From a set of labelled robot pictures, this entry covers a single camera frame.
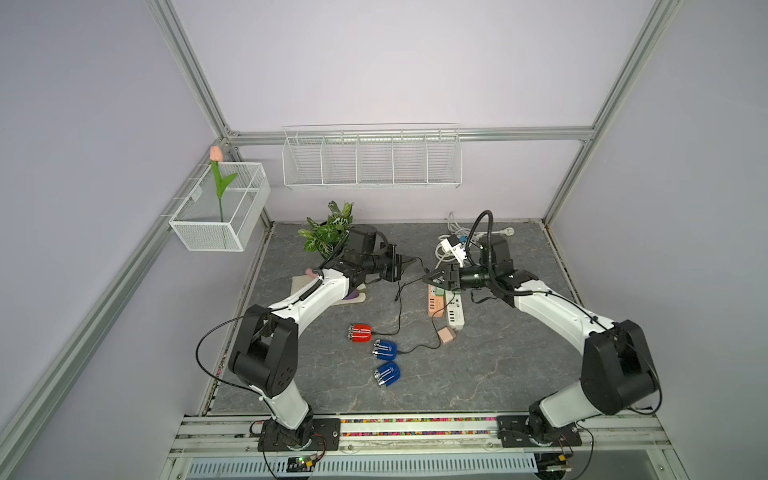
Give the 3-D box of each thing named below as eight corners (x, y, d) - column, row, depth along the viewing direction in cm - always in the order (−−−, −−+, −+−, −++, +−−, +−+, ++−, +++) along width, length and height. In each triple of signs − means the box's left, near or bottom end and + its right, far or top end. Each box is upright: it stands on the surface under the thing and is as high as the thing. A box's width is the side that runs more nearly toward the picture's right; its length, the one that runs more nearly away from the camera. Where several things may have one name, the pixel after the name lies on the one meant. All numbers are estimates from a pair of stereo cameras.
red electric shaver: (347, 342, 91) (346, 338, 89) (348, 328, 94) (347, 324, 92) (372, 342, 91) (371, 338, 89) (372, 328, 94) (372, 324, 92)
